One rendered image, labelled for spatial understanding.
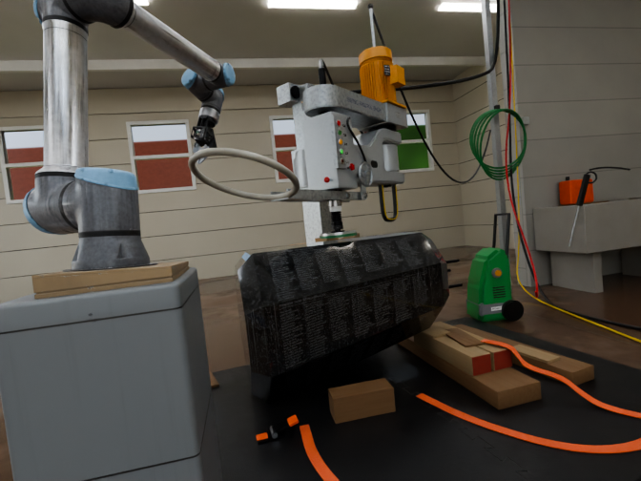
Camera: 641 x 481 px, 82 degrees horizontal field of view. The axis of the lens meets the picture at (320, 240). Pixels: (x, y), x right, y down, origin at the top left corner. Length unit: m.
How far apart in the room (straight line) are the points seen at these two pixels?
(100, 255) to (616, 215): 4.24
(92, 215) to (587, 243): 3.95
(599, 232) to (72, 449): 4.16
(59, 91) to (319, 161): 1.26
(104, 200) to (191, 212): 7.10
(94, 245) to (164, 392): 0.41
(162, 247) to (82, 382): 7.30
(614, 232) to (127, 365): 4.20
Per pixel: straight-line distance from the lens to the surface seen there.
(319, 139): 2.14
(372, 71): 2.83
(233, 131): 8.39
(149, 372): 1.01
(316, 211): 2.99
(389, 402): 1.96
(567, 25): 5.44
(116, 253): 1.09
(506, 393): 2.03
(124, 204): 1.12
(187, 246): 8.20
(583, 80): 5.39
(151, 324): 0.97
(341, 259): 2.02
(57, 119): 1.34
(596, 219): 4.32
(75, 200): 1.17
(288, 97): 3.15
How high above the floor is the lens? 0.96
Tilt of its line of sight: 3 degrees down
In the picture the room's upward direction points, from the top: 6 degrees counter-clockwise
